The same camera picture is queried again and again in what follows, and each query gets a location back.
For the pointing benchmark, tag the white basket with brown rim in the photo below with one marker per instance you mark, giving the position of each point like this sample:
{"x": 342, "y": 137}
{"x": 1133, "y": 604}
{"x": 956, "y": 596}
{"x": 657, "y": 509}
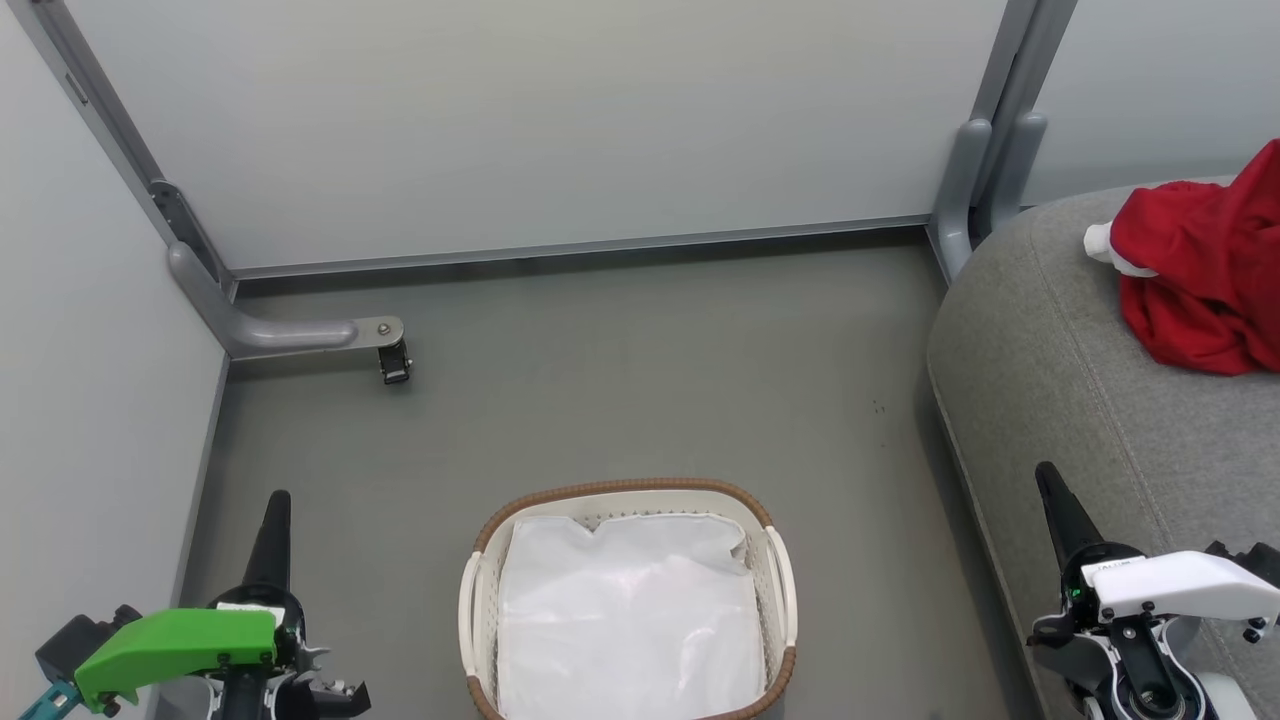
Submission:
{"x": 480, "y": 600}

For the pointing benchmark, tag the grey upright partition post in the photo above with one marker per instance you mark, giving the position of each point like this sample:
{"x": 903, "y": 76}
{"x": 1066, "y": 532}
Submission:
{"x": 1030, "y": 50}

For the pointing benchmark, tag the long grey partition foot bracket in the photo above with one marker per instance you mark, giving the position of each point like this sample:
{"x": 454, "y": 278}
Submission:
{"x": 270, "y": 335}

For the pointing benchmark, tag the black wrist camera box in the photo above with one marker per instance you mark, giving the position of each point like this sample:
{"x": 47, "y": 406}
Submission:
{"x": 75, "y": 640}
{"x": 1250, "y": 562}

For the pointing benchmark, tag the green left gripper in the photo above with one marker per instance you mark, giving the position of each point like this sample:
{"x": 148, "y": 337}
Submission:
{"x": 180, "y": 645}

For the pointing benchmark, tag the grey fabric sofa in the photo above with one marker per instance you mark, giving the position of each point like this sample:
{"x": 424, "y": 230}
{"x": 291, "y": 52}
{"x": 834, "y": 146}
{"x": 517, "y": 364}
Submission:
{"x": 1060, "y": 400}

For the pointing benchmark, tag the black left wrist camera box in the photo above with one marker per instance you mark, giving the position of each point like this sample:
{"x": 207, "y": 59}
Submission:
{"x": 75, "y": 640}

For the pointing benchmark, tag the red garment with white trim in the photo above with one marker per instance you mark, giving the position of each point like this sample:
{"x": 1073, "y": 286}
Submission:
{"x": 1200, "y": 225}

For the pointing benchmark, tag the grey slanted partition post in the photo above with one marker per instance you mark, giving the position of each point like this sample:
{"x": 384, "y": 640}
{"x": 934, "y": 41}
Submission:
{"x": 100, "y": 110}

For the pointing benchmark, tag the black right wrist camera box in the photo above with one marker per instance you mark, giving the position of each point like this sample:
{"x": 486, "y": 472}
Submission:
{"x": 1250, "y": 562}

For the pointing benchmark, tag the white cloth basket liner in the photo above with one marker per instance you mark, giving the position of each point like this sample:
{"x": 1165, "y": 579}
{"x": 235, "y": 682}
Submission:
{"x": 630, "y": 620}

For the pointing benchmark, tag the black castor wheel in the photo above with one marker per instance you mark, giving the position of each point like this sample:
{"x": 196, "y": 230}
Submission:
{"x": 395, "y": 362}

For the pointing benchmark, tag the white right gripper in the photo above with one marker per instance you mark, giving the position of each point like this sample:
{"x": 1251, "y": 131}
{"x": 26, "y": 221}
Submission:
{"x": 1180, "y": 585}

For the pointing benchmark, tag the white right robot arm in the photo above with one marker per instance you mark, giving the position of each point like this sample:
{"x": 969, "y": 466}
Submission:
{"x": 1150, "y": 690}

